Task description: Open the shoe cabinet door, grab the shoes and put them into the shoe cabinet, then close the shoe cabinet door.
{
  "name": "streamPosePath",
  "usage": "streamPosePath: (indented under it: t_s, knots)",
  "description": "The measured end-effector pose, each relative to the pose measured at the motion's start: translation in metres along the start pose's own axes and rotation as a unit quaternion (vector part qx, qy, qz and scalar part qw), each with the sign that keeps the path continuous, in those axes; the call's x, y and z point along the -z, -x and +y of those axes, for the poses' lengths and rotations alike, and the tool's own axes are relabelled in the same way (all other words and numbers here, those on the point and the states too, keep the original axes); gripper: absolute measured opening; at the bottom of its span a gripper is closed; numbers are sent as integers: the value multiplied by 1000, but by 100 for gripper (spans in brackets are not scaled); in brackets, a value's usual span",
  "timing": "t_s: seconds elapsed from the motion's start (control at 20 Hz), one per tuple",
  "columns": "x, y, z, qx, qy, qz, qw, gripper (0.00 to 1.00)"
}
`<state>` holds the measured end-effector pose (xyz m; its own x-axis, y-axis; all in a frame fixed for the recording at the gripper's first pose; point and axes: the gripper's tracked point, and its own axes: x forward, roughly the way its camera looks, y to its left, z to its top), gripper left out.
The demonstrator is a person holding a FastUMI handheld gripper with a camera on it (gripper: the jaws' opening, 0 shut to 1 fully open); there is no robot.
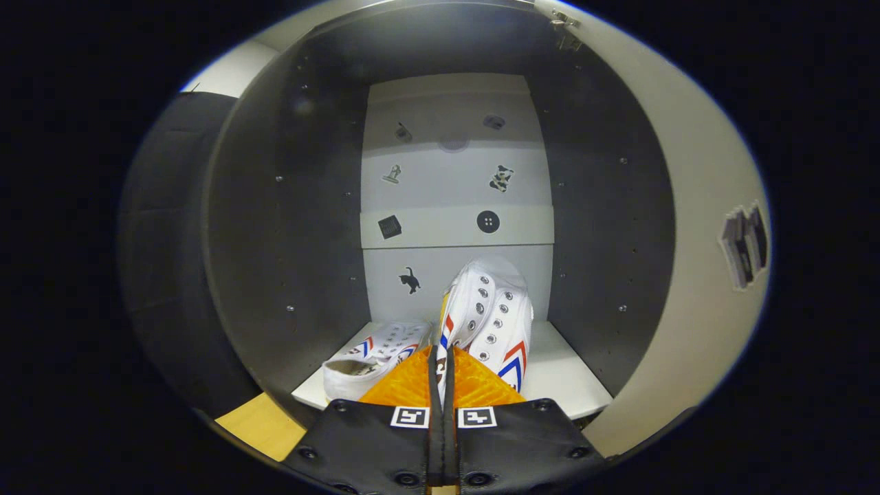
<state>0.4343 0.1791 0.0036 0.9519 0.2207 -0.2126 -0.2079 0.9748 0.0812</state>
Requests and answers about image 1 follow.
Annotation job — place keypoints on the white striped canvas shoe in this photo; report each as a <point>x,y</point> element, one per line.
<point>357,371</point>
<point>491,316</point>

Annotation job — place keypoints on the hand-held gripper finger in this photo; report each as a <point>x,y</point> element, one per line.
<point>450,447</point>
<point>434,447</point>

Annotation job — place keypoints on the dark grey shoe cabinet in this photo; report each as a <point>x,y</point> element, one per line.
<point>289,240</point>

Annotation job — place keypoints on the metal door hinge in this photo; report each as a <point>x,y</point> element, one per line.
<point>565,27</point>

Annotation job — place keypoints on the black backdrop cloth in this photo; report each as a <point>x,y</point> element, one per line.
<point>172,240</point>

